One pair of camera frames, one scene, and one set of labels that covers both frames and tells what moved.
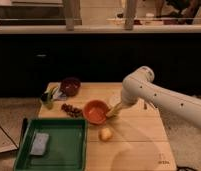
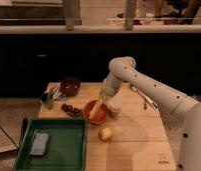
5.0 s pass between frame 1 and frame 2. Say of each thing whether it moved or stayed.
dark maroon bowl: stayed
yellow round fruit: stayed
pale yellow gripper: moved
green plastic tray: stayed
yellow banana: moved
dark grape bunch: stayed
